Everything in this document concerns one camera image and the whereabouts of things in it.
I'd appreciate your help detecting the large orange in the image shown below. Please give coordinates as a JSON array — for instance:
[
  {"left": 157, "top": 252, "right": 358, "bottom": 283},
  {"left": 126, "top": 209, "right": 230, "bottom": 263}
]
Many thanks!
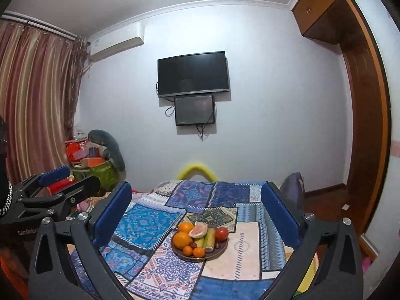
[{"left": 171, "top": 231, "right": 193, "bottom": 250}]

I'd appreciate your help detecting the small tangerine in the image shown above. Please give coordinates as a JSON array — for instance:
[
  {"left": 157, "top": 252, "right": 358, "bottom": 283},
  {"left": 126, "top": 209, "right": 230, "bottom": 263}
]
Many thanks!
[
  {"left": 192, "top": 247, "right": 206, "bottom": 258},
  {"left": 182, "top": 246, "right": 193, "bottom": 257}
]

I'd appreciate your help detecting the medium orange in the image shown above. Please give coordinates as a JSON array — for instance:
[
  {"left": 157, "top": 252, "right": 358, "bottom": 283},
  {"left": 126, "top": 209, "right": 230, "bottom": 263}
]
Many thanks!
[{"left": 178, "top": 221, "right": 195, "bottom": 234}]

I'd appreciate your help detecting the dark purple ceramic plate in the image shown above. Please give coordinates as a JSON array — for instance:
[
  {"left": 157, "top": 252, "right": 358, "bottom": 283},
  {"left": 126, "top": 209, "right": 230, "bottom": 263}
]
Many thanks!
[{"left": 170, "top": 239, "right": 229, "bottom": 262}]

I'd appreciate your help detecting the red tomato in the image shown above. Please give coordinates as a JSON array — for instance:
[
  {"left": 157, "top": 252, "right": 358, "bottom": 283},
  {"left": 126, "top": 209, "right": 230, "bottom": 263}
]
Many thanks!
[{"left": 215, "top": 227, "right": 229, "bottom": 243}]

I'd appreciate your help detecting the yellow sugarcane piece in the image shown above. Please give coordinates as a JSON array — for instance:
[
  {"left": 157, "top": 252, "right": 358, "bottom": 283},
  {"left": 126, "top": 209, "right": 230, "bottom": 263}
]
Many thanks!
[
  {"left": 194, "top": 236, "right": 205, "bottom": 248},
  {"left": 203, "top": 227, "right": 216, "bottom": 253}
]

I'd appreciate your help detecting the peeled pomelo piece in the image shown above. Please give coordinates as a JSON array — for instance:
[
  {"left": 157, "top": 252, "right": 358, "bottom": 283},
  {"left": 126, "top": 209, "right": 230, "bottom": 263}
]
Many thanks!
[{"left": 188, "top": 222, "right": 208, "bottom": 239}]

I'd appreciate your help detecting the red box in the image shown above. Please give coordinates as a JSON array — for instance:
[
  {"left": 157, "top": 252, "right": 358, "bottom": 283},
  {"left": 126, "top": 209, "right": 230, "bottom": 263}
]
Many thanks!
[{"left": 47, "top": 175, "right": 76, "bottom": 195}]

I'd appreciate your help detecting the green storage box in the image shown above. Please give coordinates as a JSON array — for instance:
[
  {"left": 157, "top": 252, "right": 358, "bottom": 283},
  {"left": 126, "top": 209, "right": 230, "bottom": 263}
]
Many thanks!
[{"left": 72, "top": 161, "right": 119, "bottom": 192}]

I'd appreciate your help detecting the grey plush toy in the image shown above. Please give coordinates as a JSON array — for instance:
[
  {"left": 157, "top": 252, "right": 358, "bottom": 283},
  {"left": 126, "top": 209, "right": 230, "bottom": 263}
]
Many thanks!
[{"left": 88, "top": 129, "right": 126, "bottom": 172}]

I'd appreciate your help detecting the patchwork patterned tablecloth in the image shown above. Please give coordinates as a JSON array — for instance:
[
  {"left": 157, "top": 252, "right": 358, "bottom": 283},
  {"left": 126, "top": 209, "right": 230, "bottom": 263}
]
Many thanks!
[{"left": 66, "top": 179, "right": 320, "bottom": 300}]

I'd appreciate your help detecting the purple grey chair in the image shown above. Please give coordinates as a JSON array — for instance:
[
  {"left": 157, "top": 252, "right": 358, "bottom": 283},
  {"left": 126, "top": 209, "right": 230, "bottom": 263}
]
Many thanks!
[{"left": 279, "top": 172, "right": 305, "bottom": 209}]

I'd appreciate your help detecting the striped brown curtain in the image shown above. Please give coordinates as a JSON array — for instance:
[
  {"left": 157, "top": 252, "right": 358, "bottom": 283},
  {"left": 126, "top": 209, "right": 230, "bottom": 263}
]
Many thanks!
[{"left": 1, "top": 20, "right": 88, "bottom": 184}]

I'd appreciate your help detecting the yellow chair back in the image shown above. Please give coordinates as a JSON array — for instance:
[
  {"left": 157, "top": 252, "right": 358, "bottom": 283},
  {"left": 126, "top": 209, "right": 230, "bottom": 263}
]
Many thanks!
[{"left": 176, "top": 162, "right": 219, "bottom": 182}]

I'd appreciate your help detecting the brown wooden door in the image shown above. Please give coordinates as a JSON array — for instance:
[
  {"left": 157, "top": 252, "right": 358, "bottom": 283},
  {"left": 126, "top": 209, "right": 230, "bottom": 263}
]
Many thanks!
[{"left": 340, "top": 0, "right": 391, "bottom": 235}]

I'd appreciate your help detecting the white air conditioner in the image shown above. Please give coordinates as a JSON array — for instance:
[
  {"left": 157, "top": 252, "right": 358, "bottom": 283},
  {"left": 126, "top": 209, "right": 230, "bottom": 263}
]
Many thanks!
[{"left": 90, "top": 22, "right": 145, "bottom": 62}]

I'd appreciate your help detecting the brown wooden overhead cabinet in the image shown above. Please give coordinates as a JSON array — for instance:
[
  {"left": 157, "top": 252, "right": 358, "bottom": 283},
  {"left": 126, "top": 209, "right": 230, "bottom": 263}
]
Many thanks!
[{"left": 292, "top": 0, "right": 350, "bottom": 45}]

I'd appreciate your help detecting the small black wall monitor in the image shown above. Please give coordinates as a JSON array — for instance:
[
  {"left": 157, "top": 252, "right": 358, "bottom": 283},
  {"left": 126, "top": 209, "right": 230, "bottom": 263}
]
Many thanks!
[{"left": 175, "top": 95, "right": 216, "bottom": 126}]

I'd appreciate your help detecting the black wall television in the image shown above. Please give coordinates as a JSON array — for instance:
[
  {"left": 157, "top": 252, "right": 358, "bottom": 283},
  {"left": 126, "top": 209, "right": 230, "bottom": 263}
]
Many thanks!
[{"left": 157, "top": 51, "right": 230, "bottom": 98}]

